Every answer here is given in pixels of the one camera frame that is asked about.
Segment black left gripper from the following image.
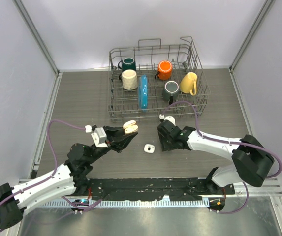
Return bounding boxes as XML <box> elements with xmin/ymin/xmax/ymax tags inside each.
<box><xmin>87</xmin><ymin>125</ymin><xmax>137</xmax><ymax>164</ymax></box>

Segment beige earbud charging case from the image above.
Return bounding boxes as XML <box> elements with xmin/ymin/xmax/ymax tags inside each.
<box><xmin>123</xmin><ymin>120</ymin><xmax>138</xmax><ymax>134</ymax></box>

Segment white earbud charging case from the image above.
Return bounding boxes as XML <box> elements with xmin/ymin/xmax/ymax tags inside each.
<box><xmin>144</xmin><ymin>144</ymin><xmax>155</xmax><ymax>154</ymax></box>

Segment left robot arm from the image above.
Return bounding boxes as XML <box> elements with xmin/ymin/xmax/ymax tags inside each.
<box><xmin>0</xmin><ymin>120</ymin><xmax>138</xmax><ymax>231</ymax></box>

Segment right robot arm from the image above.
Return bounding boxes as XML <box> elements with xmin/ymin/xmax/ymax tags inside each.
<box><xmin>157</xmin><ymin>119</ymin><xmax>274</xmax><ymax>194</ymax></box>

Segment grey mug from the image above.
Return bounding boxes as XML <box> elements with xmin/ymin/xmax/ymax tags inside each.
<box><xmin>162</xmin><ymin>81</ymin><xmax>180</xmax><ymax>105</ymax></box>

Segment yellow mug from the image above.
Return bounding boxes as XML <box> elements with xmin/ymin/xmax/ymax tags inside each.
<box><xmin>180</xmin><ymin>72</ymin><xmax>197</xmax><ymax>96</ymax></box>

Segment blue plastic plate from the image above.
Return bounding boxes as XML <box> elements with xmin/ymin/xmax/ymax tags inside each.
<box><xmin>138</xmin><ymin>74</ymin><xmax>148</xmax><ymax>112</ymax></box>

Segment cream ribbed mug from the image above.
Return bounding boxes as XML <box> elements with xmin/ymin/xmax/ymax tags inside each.
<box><xmin>119</xmin><ymin>69</ymin><xmax>137</xmax><ymax>90</ymax></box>

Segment orange mug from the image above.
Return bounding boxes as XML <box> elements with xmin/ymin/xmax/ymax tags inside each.
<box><xmin>155</xmin><ymin>60</ymin><xmax>173</xmax><ymax>80</ymax></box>

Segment dark green mug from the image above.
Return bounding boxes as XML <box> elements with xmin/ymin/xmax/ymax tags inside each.
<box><xmin>118</xmin><ymin>57</ymin><xmax>136</xmax><ymax>71</ymax></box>

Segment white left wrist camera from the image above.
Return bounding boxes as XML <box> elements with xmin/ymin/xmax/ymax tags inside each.
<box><xmin>85</xmin><ymin>125</ymin><xmax>108</xmax><ymax>148</ymax></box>

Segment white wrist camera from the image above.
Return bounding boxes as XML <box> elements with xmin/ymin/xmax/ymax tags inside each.
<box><xmin>158</xmin><ymin>114</ymin><xmax>176</xmax><ymax>126</ymax></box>
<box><xmin>85</xmin><ymin>125</ymin><xmax>108</xmax><ymax>148</ymax></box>

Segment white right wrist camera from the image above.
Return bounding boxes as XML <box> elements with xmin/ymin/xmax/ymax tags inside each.
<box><xmin>158</xmin><ymin>114</ymin><xmax>176</xmax><ymax>126</ymax></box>

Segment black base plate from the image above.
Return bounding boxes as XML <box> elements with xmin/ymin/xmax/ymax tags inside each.
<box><xmin>72</xmin><ymin>177</ymin><xmax>235</xmax><ymax>202</ymax></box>

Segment grey wire dish rack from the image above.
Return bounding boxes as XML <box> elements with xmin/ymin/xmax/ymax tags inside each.
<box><xmin>108</xmin><ymin>36</ymin><xmax>210</xmax><ymax>122</ymax></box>

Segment white slotted cable duct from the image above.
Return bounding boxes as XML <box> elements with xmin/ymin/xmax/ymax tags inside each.
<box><xmin>40</xmin><ymin>196</ymin><xmax>209</xmax><ymax>208</ymax></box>

